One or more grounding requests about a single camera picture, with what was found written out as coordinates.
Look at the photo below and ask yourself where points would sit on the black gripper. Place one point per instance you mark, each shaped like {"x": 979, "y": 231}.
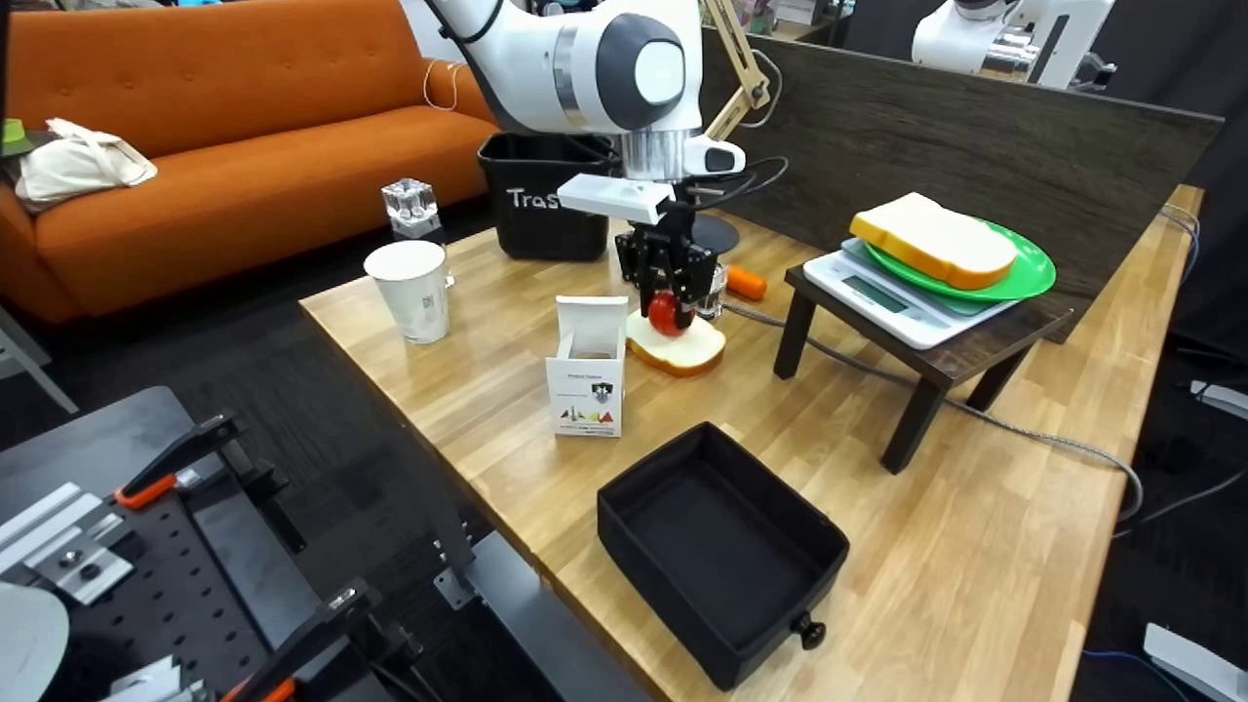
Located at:
{"x": 674, "y": 259}

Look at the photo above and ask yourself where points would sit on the red tomato toy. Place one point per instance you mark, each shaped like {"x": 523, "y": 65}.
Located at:
{"x": 667, "y": 319}

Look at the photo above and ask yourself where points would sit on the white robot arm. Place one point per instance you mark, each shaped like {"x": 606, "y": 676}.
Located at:
{"x": 630, "y": 72}

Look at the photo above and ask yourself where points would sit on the flat bread slice toy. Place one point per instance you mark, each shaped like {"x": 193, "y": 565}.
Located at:
{"x": 686, "y": 353}

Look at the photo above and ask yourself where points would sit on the orange carrot toy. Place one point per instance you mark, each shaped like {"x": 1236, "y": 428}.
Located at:
{"x": 748, "y": 284}

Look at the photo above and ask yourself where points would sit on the thick bread slice toy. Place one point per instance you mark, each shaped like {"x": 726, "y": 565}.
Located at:
{"x": 937, "y": 238}

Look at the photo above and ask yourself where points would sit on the white open carton box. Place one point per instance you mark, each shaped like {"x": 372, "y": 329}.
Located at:
{"x": 588, "y": 368}

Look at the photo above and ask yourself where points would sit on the black trash bin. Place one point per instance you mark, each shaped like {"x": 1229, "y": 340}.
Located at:
{"x": 523, "y": 173}

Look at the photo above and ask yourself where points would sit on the white kitchen scale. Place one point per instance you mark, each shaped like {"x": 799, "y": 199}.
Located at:
{"x": 911, "y": 315}

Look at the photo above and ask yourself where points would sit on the white paper cup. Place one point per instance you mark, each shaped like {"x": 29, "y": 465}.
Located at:
{"x": 417, "y": 288}

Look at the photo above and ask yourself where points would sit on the black rectangular tray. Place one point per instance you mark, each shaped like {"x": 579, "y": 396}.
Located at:
{"x": 722, "y": 552}

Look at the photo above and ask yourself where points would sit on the small dark wooden stool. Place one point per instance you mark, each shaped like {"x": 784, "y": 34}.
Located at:
{"x": 985, "y": 358}

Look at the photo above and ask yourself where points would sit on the dark wooden divider board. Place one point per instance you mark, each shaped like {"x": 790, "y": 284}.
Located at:
{"x": 1076, "y": 173}

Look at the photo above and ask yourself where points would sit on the green plate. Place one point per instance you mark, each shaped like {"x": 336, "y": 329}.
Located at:
{"x": 1026, "y": 279}

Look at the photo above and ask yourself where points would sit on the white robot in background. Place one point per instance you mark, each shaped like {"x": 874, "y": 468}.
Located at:
{"x": 1020, "y": 39}

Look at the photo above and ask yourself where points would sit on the orange sofa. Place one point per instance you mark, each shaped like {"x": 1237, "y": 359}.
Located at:
{"x": 270, "y": 121}

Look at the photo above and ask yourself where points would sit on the black perforated metal cart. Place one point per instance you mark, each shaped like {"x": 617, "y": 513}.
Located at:
{"x": 209, "y": 580}

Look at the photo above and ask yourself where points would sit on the white cloth bag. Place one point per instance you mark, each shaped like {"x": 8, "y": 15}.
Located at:
{"x": 76, "y": 162}

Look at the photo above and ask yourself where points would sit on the green object on sofa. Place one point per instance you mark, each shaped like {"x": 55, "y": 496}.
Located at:
{"x": 17, "y": 138}

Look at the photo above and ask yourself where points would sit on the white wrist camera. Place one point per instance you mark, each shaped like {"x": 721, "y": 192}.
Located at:
{"x": 613, "y": 195}

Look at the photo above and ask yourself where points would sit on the orange handled black clamp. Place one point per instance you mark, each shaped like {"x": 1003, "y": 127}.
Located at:
{"x": 177, "y": 465}

